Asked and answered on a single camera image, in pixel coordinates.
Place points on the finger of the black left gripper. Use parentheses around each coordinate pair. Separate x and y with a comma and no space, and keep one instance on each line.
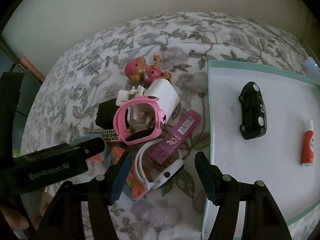
(49,166)

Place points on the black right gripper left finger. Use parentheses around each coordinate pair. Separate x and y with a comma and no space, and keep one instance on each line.
(63,218)

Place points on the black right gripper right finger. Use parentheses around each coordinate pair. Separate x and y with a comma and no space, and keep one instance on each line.
(263,218)

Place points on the red glue tube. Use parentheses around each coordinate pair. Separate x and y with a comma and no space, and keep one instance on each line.
(308,144)

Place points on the coral card pack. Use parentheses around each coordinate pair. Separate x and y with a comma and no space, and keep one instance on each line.
(133,189)

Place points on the black charger cube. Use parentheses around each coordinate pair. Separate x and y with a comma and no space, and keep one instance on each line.
(105,114)

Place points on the black toy car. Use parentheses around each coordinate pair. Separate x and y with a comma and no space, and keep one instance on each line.
(253,110)

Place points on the pink kids smartwatch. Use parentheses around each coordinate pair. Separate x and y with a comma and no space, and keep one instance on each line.
(126,135)

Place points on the white earphone cable device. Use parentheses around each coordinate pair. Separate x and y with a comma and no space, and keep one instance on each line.
(165,174)

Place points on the white plastic windmill toy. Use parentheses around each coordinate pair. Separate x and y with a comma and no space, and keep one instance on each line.
(138,116)

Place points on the purple highlighter marker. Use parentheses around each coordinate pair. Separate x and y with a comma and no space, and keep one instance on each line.
(177,136)

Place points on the pink puppy toy figure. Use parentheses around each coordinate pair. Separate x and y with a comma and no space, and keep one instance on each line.
(138,71)

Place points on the white power adapter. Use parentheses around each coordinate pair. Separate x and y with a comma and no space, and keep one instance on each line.
(168,98)

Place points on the blue and coral toy case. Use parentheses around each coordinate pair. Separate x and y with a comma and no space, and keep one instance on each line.
(97,147)

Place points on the grey floral tablecloth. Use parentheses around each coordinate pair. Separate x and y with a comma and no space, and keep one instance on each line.
(92,72)

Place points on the white tray with teal rim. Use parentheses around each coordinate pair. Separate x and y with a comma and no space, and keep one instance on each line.
(275,158)

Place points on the white power strip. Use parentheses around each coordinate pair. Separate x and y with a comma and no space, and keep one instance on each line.
(312,67)

